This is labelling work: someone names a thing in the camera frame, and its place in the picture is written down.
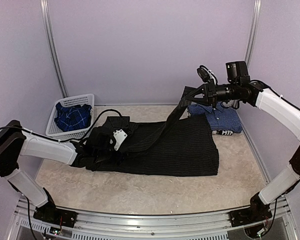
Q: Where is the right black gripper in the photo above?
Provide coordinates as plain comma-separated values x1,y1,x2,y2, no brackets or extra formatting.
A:
186,77,240,108

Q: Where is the blue checked shirt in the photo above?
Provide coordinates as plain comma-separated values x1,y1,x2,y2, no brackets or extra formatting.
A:
187,102,243,134

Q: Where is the black pinstripe long sleeve shirt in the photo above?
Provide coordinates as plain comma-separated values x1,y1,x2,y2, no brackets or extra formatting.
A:
93,87,219,177

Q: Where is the white plastic laundry basket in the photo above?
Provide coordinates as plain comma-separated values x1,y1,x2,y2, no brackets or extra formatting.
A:
45,93,95,140

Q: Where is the black white printed shirt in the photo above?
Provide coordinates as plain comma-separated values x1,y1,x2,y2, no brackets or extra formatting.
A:
212,130,234,136

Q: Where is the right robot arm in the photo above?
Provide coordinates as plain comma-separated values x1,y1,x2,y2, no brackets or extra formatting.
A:
185,61,300,222

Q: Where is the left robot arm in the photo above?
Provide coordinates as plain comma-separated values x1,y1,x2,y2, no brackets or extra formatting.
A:
0,114,128,223

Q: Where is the dark blue plaid shirt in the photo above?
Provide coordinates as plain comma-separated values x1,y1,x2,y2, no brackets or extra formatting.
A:
54,103,92,132

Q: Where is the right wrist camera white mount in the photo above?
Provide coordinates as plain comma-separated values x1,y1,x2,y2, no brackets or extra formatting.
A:
197,65,218,85

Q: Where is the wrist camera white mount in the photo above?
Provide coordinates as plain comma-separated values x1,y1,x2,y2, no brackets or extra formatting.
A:
197,65,218,85
113,129,128,151

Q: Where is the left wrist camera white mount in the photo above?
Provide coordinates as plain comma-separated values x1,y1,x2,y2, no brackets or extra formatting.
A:
113,129,128,151

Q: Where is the right aluminium frame post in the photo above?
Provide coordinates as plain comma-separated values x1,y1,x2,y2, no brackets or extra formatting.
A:
244,0,262,67

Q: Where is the aluminium frame post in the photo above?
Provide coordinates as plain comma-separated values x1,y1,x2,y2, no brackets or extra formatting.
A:
40,0,69,98
244,0,262,67

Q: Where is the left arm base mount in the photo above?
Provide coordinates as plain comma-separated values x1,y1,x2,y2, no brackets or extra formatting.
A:
33,188,78,228

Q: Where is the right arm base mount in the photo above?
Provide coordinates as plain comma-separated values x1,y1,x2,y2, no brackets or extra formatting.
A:
229,193,273,228

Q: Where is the front aluminium rail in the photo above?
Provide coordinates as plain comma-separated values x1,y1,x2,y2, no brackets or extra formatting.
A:
8,197,300,240

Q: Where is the left aluminium frame post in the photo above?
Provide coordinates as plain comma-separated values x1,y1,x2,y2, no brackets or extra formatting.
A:
40,0,69,98

